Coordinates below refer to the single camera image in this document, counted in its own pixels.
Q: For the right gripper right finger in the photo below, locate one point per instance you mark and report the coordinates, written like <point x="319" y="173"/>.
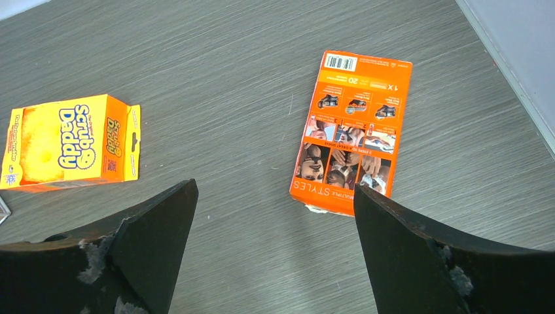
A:
<point x="419" y="265"/>

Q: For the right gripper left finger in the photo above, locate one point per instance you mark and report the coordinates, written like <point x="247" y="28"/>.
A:
<point x="127" y="262"/>

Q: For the orange sponge box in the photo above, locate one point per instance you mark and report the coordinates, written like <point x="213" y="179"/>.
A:
<point x="72" y="143"/>

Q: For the orange photo printed package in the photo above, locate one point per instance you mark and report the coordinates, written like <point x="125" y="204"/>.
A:
<point x="352" y="131"/>

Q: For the white wire wooden shelf rack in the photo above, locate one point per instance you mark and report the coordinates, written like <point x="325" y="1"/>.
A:
<point x="5" y="212"/>

